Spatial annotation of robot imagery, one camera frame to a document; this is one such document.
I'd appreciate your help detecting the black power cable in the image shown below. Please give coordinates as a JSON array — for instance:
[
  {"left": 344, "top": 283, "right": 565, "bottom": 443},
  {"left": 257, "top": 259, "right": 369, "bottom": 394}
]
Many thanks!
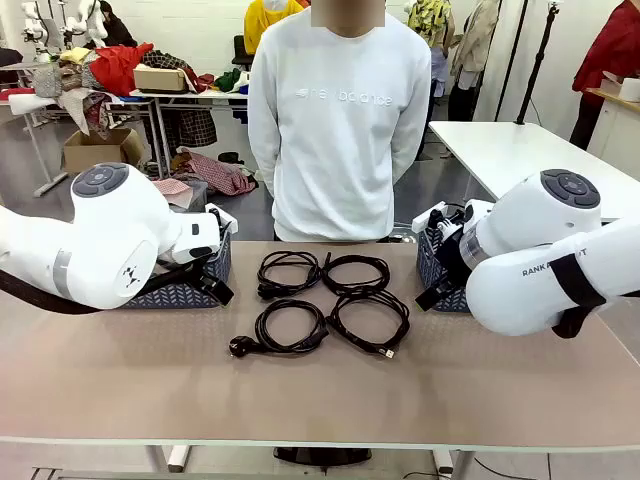
[{"left": 256, "top": 249, "right": 324, "bottom": 300}]

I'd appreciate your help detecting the red cloth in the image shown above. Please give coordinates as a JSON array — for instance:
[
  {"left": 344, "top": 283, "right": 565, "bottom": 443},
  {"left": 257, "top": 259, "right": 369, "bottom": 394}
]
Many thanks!
[{"left": 89, "top": 43, "right": 155, "bottom": 97}]

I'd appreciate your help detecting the black light stand pole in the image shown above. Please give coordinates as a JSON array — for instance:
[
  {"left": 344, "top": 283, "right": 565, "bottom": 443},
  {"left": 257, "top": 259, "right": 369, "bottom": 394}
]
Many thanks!
[{"left": 494, "top": 0, "right": 530, "bottom": 121}]

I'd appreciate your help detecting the black tripod stand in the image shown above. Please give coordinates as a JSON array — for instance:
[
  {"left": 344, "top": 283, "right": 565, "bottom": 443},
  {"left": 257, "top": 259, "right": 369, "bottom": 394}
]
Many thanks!
[{"left": 514, "top": 2, "right": 561, "bottom": 126}]

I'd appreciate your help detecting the thin black coiled cable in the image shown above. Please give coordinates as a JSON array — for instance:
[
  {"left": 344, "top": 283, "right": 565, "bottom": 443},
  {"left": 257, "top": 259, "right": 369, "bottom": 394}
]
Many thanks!
[{"left": 321, "top": 251, "right": 391, "bottom": 297}]

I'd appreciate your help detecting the black cable with wall plug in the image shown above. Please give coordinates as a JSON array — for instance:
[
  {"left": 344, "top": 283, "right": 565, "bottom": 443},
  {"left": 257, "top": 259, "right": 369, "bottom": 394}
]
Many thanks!
[{"left": 228, "top": 298, "right": 329, "bottom": 359}]

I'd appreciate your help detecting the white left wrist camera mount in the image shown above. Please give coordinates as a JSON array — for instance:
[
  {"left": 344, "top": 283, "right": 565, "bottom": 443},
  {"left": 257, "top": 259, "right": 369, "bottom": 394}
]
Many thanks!
[{"left": 203, "top": 202, "right": 239, "bottom": 235}]

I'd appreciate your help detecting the closed cardboard box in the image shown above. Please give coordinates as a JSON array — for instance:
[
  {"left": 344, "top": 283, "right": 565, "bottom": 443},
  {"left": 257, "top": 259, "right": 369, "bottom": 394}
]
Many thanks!
[{"left": 132, "top": 66, "right": 189, "bottom": 93}]

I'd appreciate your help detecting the open cardboard box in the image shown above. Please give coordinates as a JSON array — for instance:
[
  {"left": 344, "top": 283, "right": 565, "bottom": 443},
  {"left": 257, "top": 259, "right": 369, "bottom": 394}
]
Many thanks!
[{"left": 62, "top": 127, "right": 146, "bottom": 175}]

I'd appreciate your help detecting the person in black clothes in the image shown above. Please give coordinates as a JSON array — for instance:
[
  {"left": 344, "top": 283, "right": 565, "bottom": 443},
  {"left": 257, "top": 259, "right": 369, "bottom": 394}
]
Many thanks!
[{"left": 98, "top": 0, "right": 139, "bottom": 49}]

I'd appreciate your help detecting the black braided USB cable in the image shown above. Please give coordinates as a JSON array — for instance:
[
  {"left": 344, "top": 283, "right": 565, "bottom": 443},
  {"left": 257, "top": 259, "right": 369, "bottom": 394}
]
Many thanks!
[{"left": 327, "top": 291, "right": 412, "bottom": 361}]

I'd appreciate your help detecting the person in white sweatshirt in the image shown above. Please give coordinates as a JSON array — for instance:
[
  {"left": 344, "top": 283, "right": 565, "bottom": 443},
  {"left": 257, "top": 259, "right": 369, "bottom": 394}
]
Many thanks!
[{"left": 248, "top": 0, "right": 434, "bottom": 244}]

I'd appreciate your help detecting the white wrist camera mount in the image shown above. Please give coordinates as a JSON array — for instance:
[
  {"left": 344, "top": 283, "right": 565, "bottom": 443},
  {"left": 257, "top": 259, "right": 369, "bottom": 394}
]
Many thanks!
[
  {"left": 203, "top": 202, "right": 239, "bottom": 235},
  {"left": 412, "top": 201, "right": 469, "bottom": 239}
]

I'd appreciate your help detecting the beige coat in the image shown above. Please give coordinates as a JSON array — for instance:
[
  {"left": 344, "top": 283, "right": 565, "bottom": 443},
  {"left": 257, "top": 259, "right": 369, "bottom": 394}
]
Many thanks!
[{"left": 449, "top": 0, "right": 501, "bottom": 76}]

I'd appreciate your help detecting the white background table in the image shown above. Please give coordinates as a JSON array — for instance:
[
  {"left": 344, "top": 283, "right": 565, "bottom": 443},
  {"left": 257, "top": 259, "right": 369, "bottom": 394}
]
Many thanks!
[{"left": 428, "top": 119, "right": 640, "bottom": 224}]

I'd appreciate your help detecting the black round base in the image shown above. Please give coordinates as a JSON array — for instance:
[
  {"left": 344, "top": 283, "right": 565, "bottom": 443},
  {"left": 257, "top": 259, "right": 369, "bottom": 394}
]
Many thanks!
[{"left": 273, "top": 446, "right": 374, "bottom": 464}]

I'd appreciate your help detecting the cabinet with wooden top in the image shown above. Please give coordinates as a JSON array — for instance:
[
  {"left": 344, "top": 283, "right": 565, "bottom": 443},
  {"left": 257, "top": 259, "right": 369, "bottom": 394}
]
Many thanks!
[{"left": 584, "top": 87, "right": 640, "bottom": 156}]

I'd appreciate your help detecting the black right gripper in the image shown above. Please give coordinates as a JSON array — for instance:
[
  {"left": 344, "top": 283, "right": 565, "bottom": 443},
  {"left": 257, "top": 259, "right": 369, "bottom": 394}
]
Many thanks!
[{"left": 414, "top": 234, "right": 471, "bottom": 312}]

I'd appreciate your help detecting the black chair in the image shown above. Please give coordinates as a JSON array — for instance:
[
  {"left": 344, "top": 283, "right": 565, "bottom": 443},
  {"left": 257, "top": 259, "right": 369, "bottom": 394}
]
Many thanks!
[{"left": 232, "top": 33, "right": 259, "bottom": 76}]

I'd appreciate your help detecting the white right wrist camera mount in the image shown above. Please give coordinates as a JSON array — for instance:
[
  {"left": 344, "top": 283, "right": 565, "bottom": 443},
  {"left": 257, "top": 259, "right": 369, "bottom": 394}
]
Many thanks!
[{"left": 412, "top": 201, "right": 469, "bottom": 239}]

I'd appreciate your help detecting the yellow garment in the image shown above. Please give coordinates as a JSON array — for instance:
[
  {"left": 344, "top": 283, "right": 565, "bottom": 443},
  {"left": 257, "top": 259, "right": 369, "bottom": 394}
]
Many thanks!
[{"left": 243, "top": 0, "right": 306, "bottom": 55}]

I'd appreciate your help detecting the green cloth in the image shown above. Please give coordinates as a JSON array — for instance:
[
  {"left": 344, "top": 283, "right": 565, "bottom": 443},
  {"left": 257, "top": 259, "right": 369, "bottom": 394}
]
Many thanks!
[{"left": 214, "top": 68, "right": 244, "bottom": 94}]

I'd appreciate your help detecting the black arm cable sleeve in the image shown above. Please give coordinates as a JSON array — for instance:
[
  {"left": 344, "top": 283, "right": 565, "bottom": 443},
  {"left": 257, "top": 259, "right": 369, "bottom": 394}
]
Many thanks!
[
  {"left": 548, "top": 252, "right": 609, "bottom": 340},
  {"left": 0, "top": 272, "right": 101, "bottom": 316}
]

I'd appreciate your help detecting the black right arm cable sleeve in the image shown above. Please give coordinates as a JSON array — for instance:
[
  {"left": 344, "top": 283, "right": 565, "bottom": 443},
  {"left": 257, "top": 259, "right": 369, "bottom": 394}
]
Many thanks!
[{"left": 548, "top": 252, "right": 609, "bottom": 340}]

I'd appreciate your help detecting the plaid cloth pile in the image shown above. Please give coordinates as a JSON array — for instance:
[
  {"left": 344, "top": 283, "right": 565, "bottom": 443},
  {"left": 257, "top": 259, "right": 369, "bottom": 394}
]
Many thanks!
[{"left": 169, "top": 147, "right": 259, "bottom": 197}]

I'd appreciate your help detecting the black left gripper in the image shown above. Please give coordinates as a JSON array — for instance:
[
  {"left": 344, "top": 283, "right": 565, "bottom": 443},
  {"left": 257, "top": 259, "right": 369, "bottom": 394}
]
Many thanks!
[{"left": 192, "top": 259, "right": 235, "bottom": 306}]

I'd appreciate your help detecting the person in red jacket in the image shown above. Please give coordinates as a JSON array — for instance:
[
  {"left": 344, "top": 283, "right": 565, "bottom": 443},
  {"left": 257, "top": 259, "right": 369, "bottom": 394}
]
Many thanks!
[{"left": 569, "top": 0, "right": 640, "bottom": 151}]

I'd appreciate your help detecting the black left arm cable sleeve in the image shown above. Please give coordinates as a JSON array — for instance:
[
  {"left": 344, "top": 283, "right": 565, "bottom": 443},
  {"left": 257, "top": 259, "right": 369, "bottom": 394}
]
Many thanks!
[{"left": 0, "top": 272, "right": 101, "bottom": 316}]

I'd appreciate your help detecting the yellow floral shirt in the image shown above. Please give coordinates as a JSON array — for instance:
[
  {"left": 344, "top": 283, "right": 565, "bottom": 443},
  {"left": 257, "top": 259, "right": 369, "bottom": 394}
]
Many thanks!
[{"left": 407, "top": 0, "right": 456, "bottom": 49}]

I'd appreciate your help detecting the white ironing board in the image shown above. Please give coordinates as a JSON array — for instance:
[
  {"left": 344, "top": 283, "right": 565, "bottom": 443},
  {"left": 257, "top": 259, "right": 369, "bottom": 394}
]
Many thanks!
[{"left": 7, "top": 92, "right": 69, "bottom": 197}]

